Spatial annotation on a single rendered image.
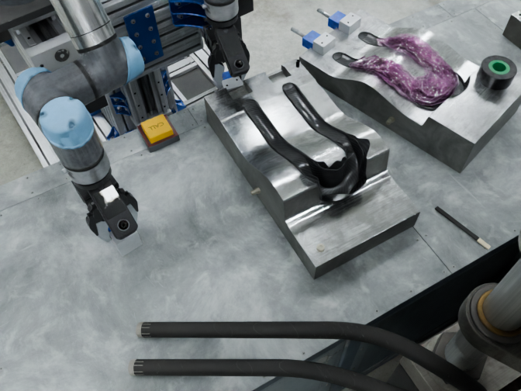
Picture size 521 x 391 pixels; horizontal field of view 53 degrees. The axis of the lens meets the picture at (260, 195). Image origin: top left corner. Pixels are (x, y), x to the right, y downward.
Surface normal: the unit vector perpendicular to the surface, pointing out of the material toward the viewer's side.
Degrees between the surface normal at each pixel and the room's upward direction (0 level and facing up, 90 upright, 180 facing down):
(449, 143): 90
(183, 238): 0
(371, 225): 0
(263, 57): 0
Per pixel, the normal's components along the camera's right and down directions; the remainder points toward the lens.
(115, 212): 0.29, -0.16
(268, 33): -0.02, -0.55
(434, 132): -0.69, 0.62
